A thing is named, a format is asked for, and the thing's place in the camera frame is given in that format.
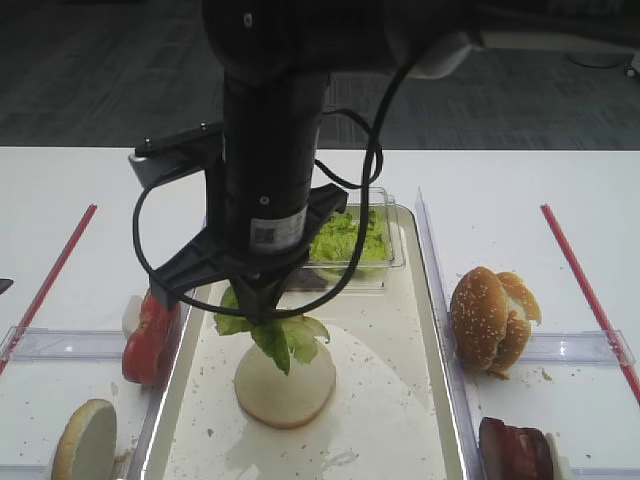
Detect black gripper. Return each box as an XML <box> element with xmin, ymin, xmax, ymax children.
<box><xmin>150</xmin><ymin>73</ymin><xmax>347</xmax><ymax>325</ymax></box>

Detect green lettuce leaf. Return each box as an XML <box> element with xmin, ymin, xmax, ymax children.
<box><xmin>213</xmin><ymin>313</ymin><xmax>331</xmax><ymax>375</ymax></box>

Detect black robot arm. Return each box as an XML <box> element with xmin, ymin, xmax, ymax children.
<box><xmin>130</xmin><ymin>1</ymin><xmax>639</xmax><ymax>320</ymax></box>

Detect green lettuce pile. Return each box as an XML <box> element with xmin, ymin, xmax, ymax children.
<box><xmin>310</xmin><ymin>210</ymin><xmax>390</xmax><ymax>263</ymax></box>

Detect red tomato slices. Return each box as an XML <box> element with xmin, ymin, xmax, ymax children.
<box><xmin>121</xmin><ymin>292</ymin><xmax>180</xmax><ymax>386</ymax></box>

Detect white tomato pusher block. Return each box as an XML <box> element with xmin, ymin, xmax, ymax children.
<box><xmin>121</xmin><ymin>295</ymin><xmax>143</xmax><ymax>339</ymax></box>

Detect brown meat patties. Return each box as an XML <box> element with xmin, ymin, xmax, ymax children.
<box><xmin>479</xmin><ymin>417</ymin><xmax>554</xmax><ymax>480</ymax></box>

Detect purple cabbage shreds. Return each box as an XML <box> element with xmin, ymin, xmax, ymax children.
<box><xmin>286</xmin><ymin>269</ymin><xmax>328</xmax><ymax>292</ymax></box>

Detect clear plastic salad box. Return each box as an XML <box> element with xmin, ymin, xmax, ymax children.
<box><xmin>287</xmin><ymin>187</ymin><xmax>405</xmax><ymax>293</ymax></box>

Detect bottom bun slice on tray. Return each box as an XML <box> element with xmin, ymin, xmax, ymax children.
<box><xmin>234</xmin><ymin>338</ymin><xmax>337</xmax><ymax>429</ymax></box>

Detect silver metal tray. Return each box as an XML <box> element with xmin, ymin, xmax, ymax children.
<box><xmin>129</xmin><ymin>206</ymin><xmax>463</xmax><ymax>479</ymax></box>

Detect upper left clear track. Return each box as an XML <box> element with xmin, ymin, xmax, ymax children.
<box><xmin>1</xmin><ymin>327</ymin><xmax>126</xmax><ymax>363</ymax></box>

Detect clear track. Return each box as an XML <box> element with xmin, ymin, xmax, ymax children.
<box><xmin>519</xmin><ymin>330</ymin><xmax>635</xmax><ymax>367</ymax></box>
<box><xmin>1</xmin><ymin>327</ymin><xmax>126</xmax><ymax>363</ymax></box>

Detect upright bun slice left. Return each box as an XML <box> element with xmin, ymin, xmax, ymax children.
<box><xmin>50</xmin><ymin>399</ymin><xmax>117</xmax><ymax>480</ymax></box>

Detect sesame burger buns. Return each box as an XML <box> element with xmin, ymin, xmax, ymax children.
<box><xmin>450</xmin><ymin>266</ymin><xmax>542</xmax><ymax>378</ymax></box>

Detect right clear divider strip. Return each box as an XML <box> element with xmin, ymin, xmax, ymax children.
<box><xmin>415</xmin><ymin>189</ymin><xmax>486</xmax><ymax>479</ymax></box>

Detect upper right clear track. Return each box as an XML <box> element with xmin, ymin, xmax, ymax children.
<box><xmin>519</xmin><ymin>330</ymin><xmax>635</xmax><ymax>367</ymax></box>

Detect white patty pusher block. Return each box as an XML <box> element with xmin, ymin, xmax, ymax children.
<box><xmin>545</xmin><ymin>432</ymin><xmax>574</xmax><ymax>480</ymax></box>

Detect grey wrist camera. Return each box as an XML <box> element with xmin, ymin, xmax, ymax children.
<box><xmin>128</xmin><ymin>123</ymin><xmax>223</xmax><ymax>187</ymax></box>

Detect black cable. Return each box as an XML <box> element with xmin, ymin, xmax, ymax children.
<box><xmin>131</xmin><ymin>29</ymin><xmax>454</xmax><ymax>321</ymax></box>

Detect left red rail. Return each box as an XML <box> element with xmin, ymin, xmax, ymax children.
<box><xmin>1</xmin><ymin>204</ymin><xmax>98</xmax><ymax>373</ymax></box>

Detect red rail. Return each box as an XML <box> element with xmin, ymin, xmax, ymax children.
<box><xmin>540</xmin><ymin>204</ymin><xmax>639</xmax><ymax>402</ymax></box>
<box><xmin>1</xmin><ymin>204</ymin><xmax>98</xmax><ymax>373</ymax></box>

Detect right red rail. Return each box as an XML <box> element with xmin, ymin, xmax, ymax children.
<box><xmin>540</xmin><ymin>204</ymin><xmax>639</xmax><ymax>402</ymax></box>

